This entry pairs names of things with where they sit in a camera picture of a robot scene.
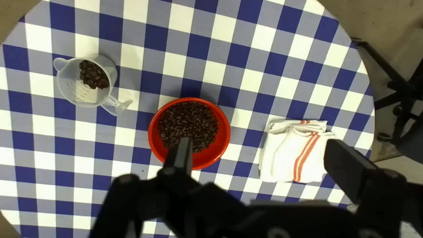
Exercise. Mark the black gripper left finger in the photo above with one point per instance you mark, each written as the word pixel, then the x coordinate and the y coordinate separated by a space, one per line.
pixel 184 153

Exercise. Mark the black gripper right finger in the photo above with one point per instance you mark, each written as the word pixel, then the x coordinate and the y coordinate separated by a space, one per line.
pixel 352 169

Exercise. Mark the coffee beans pile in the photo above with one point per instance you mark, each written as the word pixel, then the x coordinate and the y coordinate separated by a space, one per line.
pixel 93 74
pixel 190 123

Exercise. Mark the clear plastic measuring jug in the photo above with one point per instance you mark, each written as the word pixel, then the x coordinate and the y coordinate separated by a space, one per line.
pixel 77 87

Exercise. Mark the red bowl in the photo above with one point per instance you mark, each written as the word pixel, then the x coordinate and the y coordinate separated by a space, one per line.
pixel 216 146

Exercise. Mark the white towel orange stripes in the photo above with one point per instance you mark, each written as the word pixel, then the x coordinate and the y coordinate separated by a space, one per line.
pixel 286 152

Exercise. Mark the black tripod stand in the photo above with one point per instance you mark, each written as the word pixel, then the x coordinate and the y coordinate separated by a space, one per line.
pixel 404 96

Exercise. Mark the blue white checkered tablecloth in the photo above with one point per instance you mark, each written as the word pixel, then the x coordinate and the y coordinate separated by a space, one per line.
pixel 273 66

